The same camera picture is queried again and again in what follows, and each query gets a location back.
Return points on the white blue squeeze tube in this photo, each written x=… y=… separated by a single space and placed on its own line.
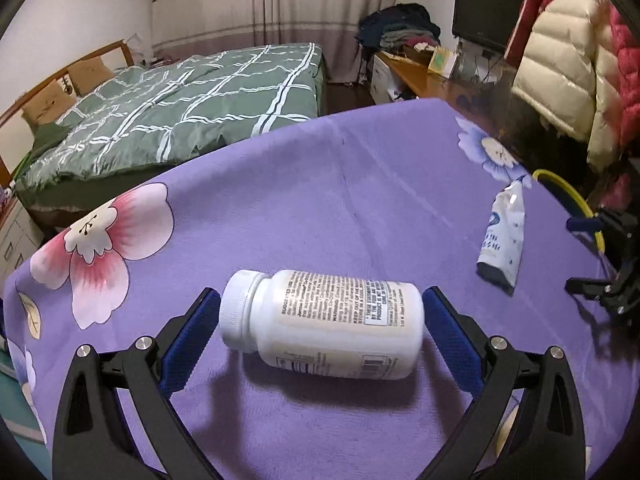
x=502 y=240

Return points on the purple floral tablecloth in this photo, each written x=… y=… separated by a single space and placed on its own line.
x=300 y=210

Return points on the dark red coat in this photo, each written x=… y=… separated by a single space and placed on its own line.
x=530 y=0

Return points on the small green box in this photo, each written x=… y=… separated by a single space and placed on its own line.
x=442 y=61

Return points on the bed with green quilt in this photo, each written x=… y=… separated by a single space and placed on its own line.
x=175 y=110

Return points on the yellow rimmed hoop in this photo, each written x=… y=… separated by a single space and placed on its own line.
x=575 y=197

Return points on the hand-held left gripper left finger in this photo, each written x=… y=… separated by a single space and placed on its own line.
x=192 y=340

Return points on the wooden bed headboard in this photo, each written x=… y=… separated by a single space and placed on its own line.
x=30 y=95

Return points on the brown pillow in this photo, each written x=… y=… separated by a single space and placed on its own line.
x=50 y=105
x=92 y=76

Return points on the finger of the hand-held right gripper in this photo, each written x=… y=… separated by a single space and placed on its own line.
x=600 y=225
x=590 y=289

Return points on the pink beige curtain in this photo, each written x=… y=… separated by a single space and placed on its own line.
x=300 y=10

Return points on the black television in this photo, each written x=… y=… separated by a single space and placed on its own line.
x=487 y=7

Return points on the white pill bottle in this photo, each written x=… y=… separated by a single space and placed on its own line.
x=325 y=325

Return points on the red puffer jacket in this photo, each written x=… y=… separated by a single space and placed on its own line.
x=630 y=75

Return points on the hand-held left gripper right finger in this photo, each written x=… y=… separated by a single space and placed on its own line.
x=452 y=340

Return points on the heap of folded clothes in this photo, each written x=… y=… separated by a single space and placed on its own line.
x=400 y=27

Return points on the white nightstand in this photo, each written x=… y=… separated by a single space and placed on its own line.
x=15 y=240

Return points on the wooden desk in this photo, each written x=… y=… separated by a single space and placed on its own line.
x=435 y=85

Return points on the cream puffer jacket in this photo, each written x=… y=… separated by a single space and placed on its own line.
x=565 y=60

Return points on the dark green blanket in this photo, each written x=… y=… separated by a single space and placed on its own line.
x=50 y=137

